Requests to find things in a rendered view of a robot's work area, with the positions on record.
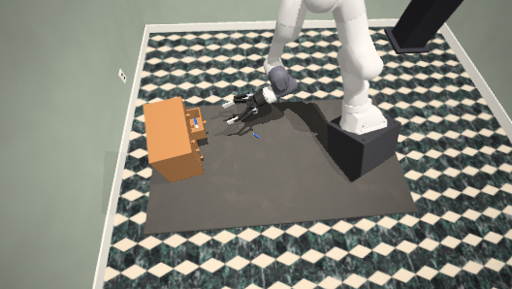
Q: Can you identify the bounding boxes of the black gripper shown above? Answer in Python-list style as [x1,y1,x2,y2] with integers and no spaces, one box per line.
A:
[222,90,267,124]

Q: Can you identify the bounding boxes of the wooden chest of drawers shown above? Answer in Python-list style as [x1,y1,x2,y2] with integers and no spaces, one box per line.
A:
[144,97,204,182]

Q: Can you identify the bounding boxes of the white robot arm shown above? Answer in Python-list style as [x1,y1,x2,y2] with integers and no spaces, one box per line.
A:
[263,0,387,135]

